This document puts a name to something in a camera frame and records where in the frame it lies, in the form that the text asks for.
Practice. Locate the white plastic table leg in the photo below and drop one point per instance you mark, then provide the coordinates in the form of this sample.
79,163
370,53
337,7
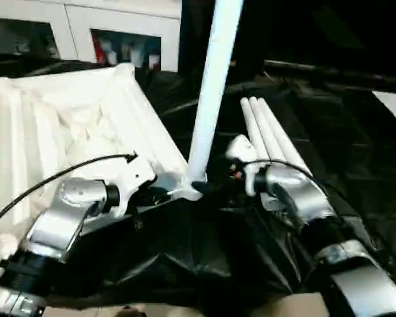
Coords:
250,122
214,82
265,125
278,128

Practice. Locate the white plastic table top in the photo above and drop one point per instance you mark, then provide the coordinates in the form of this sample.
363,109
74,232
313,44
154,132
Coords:
69,115

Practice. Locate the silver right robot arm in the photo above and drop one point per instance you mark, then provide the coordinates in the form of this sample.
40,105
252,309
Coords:
300,198

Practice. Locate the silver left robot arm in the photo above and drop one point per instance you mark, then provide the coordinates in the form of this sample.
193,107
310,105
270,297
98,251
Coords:
62,204

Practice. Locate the black work mat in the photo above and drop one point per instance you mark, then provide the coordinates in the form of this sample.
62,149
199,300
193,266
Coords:
316,148

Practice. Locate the dark robot foot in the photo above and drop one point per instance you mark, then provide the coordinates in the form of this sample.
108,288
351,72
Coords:
130,312

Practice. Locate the white jar behind glass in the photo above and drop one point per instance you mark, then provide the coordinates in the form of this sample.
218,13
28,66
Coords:
153,61

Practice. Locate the long black bar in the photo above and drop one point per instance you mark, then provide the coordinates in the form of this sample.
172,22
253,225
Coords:
336,74

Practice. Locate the white bottle behind glass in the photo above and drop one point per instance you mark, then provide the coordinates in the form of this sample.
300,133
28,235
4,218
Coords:
111,56

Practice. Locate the red packet behind glass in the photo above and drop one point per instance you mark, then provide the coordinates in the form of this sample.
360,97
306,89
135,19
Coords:
99,49

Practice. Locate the flat white sheet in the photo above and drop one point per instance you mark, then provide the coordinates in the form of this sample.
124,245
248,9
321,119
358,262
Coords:
394,105

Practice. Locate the white glass-door cabinet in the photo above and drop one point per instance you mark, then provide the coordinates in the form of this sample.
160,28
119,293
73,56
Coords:
69,16

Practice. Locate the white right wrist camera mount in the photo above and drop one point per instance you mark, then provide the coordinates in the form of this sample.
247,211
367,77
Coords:
247,155

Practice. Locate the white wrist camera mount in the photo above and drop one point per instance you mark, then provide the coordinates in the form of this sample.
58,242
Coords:
135,178
247,155

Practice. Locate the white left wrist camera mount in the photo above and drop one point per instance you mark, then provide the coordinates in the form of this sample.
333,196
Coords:
135,178

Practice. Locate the dark blue upright post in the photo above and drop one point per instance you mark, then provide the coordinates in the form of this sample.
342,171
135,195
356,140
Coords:
184,33

